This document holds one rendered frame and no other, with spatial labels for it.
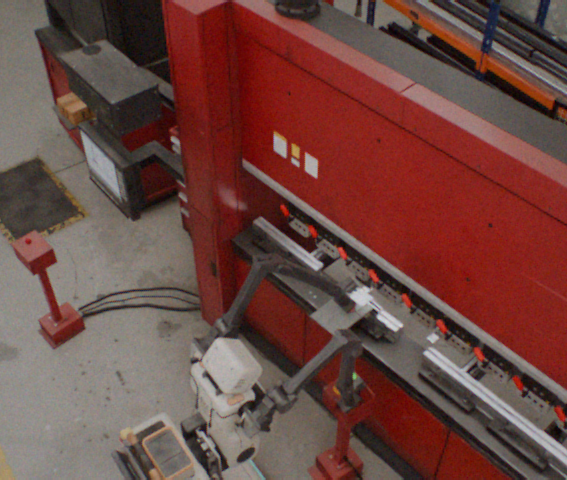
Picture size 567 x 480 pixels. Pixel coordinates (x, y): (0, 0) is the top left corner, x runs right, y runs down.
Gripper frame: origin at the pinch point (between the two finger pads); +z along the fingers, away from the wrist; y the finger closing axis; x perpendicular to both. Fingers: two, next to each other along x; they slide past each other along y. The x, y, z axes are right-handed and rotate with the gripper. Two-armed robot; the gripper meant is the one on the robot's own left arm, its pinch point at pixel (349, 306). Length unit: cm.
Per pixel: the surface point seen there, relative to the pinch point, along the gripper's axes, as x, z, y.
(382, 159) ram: -49, -78, -4
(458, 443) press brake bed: 17, 24, -77
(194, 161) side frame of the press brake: -6, -42, 99
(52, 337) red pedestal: 130, 38, 158
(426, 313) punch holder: -17.8, -18.4, -39.0
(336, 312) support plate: 6.2, -1.4, 2.6
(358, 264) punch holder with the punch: -17.2, -18.1, 2.5
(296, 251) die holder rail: -6.3, 8.6, 48.0
